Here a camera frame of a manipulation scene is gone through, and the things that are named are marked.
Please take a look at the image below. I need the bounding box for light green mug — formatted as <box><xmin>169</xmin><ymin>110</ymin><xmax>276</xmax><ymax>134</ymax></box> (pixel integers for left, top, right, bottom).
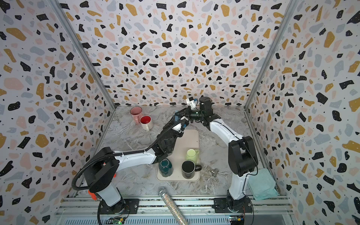
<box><xmin>186</xmin><ymin>149</ymin><xmax>200</xmax><ymax>164</ymax></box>

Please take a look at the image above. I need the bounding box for white mug red inside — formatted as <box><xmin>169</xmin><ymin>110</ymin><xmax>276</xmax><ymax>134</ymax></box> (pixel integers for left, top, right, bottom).
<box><xmin>140</xmin><ymin>115</ymin><xmax>153</xmax><ymax>131</ymax></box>

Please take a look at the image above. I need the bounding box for pink mug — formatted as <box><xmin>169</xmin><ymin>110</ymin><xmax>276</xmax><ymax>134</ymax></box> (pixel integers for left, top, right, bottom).
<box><xmin>130</xmin><ymin>106</ymin><xmax>143</xmax><ymax>124</ymax></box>

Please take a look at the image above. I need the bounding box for blue glazed mug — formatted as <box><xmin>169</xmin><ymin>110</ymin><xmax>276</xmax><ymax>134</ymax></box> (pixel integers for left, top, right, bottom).
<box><xmin>174</xmin><ymin>111</ymin><xmax>183</xmax><ymax>124</ymax></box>

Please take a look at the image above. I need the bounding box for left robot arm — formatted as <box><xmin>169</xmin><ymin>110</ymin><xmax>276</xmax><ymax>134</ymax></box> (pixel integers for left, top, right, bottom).
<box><xmin>80</xmin><ymin>118</ymin><xmax>189</xmax><ymax>213</ymax></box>

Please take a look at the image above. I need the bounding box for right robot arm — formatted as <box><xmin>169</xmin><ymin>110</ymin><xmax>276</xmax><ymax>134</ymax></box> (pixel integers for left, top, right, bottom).
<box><xmin>186</xmin><ymin>97</ymin><xmax>258</xmax><ymax>212</ymax></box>

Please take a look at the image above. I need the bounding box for dark green mug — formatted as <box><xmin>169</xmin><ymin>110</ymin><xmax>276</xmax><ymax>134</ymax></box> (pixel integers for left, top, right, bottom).
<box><xmin>158</xmin><ymin>158</ymin><xmax>173</xmax><ymax>177</ymax></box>

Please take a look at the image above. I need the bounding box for black mug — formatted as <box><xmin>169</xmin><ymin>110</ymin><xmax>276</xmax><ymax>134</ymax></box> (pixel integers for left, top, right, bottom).
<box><xmin>181</xmin><ymin>160</ymin><xmax>203</xmax><ymax>179</ymax></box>

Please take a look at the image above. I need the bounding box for beige rectangular tray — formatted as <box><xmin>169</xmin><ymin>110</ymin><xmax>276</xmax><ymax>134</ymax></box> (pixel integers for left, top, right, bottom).
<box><xmin>156</xmin><ymin>129</ymin><xmax>200</xmax><ymax>182</ymax></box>

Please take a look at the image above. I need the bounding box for glitter filled tube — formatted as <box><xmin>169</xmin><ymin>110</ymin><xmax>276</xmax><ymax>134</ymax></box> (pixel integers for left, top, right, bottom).
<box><xmin>158</xmin><ymin>187</ymin><xmax>189</xmax><ymax>225</ymax></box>

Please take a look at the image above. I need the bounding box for red shark plush toy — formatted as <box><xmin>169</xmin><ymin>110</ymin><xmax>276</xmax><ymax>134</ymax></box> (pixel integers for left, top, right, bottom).
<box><xmin>88</xmin><ymin>190</ymin><xmax>98</xmax><ymax>201</ymax></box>

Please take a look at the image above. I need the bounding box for teal folded cloth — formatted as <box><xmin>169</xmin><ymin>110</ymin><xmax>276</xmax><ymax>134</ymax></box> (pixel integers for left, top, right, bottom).
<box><xmin>247</xmin><ymin>168</ymin><xmax>279</xmax><ymax>201</ymax></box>

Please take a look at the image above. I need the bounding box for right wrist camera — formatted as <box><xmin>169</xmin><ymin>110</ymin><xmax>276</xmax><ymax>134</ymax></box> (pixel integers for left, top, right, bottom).
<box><xmin>186</xmin><ymin>97</ymin><xmax>197</xmax><ymax>110</ymax></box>

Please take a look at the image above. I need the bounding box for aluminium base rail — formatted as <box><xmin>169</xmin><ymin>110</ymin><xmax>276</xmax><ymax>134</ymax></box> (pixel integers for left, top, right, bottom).
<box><xmin>54</xmin><ymin>196</ymin><xmax>297</xmax><ymax>225</ymax></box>

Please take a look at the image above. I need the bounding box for aluminium corner post right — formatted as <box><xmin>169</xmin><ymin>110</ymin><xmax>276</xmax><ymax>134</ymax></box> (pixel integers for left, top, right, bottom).
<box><xmin>244</xmin><ymin>0</ymin><xmax>299</xmax><ymax>111</ymax></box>

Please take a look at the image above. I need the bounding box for aluminium corner post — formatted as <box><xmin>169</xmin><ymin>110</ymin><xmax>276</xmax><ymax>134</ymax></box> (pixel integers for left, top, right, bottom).
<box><xmin>244</xmin><ymin>0</ymin><xmax>299</xmax><ymax>111</ymax></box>
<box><xmin>48</xmin><ymin>1</ymin><xmax>116</xmax><ymax>110</ymax></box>

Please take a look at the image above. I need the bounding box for aluminium corner post left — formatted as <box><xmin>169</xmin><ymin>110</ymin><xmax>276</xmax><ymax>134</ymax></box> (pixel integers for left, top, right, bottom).
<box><xmin>48</xmin><ymin>1</ymin><xmax>116</xmax><ymax>110</ymax></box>

